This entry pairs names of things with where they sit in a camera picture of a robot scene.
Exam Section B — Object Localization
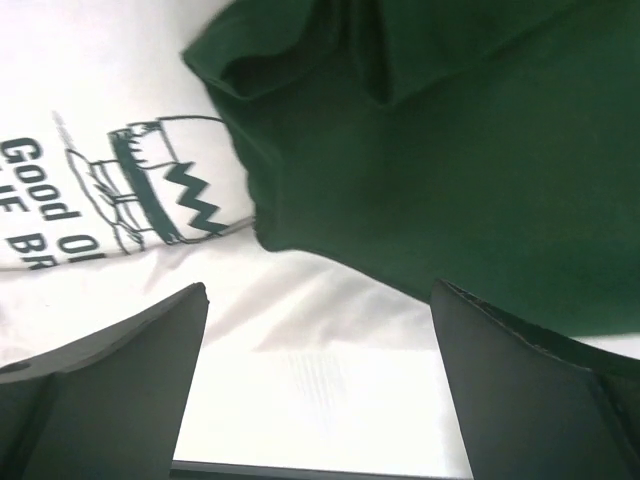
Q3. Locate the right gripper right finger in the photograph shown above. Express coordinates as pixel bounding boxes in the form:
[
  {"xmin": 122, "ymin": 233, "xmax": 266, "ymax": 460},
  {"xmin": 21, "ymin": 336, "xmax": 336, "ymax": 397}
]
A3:
[{"xmin": 430, "ymin": 280, "xmax": 639, "ymax": 480}]

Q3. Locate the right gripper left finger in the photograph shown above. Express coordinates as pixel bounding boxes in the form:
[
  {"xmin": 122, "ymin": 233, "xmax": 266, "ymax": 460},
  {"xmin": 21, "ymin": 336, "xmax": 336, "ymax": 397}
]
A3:
[{"xmin": 1, "ymin": 283, "xmax": 209, "ymax": 480}]

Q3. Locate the white and green t-shirt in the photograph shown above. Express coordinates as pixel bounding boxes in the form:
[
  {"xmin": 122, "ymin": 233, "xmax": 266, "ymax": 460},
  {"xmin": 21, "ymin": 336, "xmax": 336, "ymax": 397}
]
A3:
[{"xmin": 1, "ymin": 1, "xmax": 639, "ymax": 363}]

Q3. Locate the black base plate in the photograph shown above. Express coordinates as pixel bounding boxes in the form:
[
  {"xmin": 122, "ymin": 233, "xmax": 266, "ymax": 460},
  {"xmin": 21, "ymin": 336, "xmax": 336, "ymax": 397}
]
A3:
[{"xmin": 169, "ymin": 461, "xmax": 433, "ymax": 480}]

